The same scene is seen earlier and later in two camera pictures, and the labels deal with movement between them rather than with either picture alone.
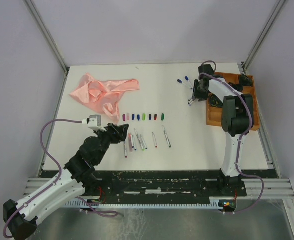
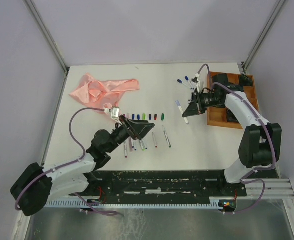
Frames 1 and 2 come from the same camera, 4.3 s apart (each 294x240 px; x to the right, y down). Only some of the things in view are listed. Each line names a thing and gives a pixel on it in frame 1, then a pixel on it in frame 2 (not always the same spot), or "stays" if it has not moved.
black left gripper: x=120 y=132 -> x=131 y=131
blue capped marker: x=134 y=144 stays
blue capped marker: x=143 y=142 stays
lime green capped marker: x=142 y=147 stays
